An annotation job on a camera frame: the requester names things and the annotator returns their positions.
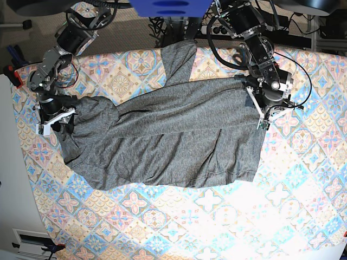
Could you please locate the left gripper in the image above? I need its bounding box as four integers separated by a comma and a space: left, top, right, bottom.
245, 86, 304, 130

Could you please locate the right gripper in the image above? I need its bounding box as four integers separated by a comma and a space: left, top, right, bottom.
34, 103, 77, 135

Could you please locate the grey t-shirt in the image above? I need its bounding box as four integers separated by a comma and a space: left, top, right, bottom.
56, 41, 266, 191

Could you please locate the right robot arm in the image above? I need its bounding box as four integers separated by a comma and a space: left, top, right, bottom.
27, 1, 118, 137

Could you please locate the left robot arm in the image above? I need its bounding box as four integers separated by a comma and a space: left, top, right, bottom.
206, 1, 304, 130

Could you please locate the red black clamp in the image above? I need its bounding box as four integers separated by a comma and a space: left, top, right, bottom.
3, 65, 23, 89

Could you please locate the patterned tablecloth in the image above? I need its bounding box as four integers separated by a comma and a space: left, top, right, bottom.
10, 47, 346, 259

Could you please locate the white power strip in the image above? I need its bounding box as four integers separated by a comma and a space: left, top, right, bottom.
200, 25, 229, 36

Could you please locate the white vent panel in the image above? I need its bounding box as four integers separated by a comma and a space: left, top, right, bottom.
12, 228, 54, 259

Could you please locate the blue orange clamp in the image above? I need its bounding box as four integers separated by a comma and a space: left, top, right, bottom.
41, 244, 66, 259

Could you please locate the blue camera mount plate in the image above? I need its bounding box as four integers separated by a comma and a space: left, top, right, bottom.
129, 0, 212, 17

